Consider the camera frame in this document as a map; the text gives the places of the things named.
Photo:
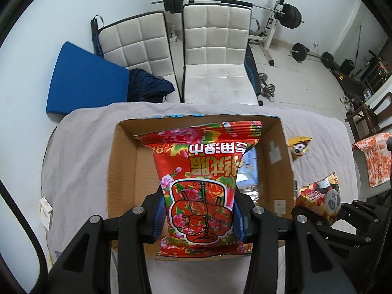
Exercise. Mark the white weight rack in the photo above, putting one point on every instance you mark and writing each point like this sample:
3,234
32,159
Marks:
271,33

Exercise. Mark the brown cardboard box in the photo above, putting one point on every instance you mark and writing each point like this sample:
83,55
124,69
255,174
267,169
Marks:
128,171

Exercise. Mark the blue foam mat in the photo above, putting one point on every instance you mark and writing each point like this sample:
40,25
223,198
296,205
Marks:
82,82

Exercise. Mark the orange floral cloth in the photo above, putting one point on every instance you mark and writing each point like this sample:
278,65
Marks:
375,156

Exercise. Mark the dark blue jacket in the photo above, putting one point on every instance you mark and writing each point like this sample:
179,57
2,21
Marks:
148,85

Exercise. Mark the blue and black exercise bar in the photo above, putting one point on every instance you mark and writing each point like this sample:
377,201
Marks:
97,38

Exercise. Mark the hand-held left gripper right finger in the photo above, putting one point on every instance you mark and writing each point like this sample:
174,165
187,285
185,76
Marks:
240,222

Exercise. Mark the yellow panda snack packet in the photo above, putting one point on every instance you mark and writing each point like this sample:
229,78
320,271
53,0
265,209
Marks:
298,148

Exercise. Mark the blue and white packet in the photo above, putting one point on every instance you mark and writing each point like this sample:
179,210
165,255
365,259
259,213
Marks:
248,168

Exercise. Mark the chrome dumbbell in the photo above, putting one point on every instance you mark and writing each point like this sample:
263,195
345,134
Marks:
265,85

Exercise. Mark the red floral snack packet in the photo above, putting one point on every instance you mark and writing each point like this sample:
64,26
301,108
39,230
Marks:
199,190

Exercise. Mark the black speaker box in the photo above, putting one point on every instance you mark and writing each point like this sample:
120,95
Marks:
347,66

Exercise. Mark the panda print snack packet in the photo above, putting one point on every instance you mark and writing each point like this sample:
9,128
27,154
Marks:
318,194

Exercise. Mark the blue and black bench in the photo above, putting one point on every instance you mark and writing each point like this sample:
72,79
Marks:
251,67

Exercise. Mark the long barbell with black plates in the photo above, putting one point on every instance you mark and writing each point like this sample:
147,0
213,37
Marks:
232,2

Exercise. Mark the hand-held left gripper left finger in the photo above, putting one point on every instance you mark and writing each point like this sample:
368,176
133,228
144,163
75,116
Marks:
158,219

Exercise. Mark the dark wooden chair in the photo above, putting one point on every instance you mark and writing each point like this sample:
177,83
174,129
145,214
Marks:
364,113

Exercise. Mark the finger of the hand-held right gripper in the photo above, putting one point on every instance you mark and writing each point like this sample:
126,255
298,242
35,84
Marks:
364,209
338,234

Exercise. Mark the white quilted chair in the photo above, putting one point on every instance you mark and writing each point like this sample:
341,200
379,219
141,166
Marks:
137,46
214,55

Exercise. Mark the silver foil packet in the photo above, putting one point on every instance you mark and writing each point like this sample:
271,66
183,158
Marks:
249,193

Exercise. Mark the short barbell with black plates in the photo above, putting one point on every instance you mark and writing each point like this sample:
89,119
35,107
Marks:
311,54

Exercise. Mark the small white carton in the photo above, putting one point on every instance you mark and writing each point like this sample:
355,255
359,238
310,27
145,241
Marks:
46,213

